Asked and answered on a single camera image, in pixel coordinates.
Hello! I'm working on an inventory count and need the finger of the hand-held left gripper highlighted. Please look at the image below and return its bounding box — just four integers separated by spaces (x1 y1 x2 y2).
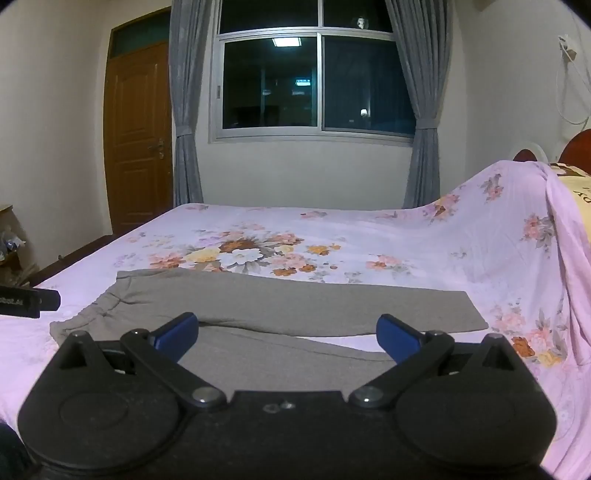
38 289 62 313

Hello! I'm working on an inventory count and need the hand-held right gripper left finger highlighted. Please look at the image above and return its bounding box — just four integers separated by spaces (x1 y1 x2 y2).
58 312 228 411

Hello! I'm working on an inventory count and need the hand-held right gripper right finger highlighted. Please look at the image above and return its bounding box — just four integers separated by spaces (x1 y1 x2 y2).
347 314 527 411

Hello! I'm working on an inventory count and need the grey knitted sweater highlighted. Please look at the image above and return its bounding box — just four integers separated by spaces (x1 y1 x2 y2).
49 268 489 394

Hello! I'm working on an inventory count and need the wooden nightstand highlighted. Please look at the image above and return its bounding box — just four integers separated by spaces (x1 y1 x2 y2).
0 203 40 288

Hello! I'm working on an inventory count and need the crumpled plastic bag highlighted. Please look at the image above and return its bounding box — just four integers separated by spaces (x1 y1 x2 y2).
0 227 26 254

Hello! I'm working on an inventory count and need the pink floral bed sheet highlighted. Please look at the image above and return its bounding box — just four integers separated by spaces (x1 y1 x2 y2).
0 160 591 478

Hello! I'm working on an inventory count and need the grey curtain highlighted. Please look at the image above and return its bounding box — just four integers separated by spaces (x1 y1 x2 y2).
385 0 454 209
168 0 221 206

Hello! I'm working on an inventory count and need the brown wooden door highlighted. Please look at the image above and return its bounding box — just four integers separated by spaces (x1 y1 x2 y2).
102 41 175 236

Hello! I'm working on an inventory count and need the white round object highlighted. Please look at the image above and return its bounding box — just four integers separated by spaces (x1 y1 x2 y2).
512 141 550 163

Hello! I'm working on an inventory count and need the yellow pillow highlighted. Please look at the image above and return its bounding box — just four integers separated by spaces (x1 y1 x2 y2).
551 162 591 209

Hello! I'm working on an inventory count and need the red-brown wooden headboard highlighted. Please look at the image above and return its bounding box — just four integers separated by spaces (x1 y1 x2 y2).
513 129 591 176

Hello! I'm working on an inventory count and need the sliding glass window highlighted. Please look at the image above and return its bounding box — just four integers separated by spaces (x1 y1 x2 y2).
210 0 417 147

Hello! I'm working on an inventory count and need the white cable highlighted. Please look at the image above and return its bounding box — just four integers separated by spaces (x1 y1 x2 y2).
554 46 591 125

